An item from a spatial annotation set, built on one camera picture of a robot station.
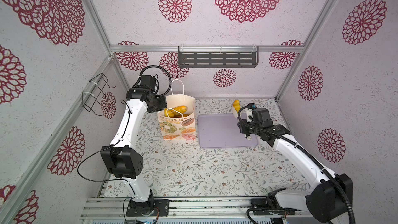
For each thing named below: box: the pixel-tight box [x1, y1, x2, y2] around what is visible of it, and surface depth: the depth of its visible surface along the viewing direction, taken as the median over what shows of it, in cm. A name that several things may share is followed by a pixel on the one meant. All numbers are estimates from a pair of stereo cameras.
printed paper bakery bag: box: [157, 94, 197, 141], surface depth 89 cm
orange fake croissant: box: [173, 105, 188, 115], surface depth 92 cm
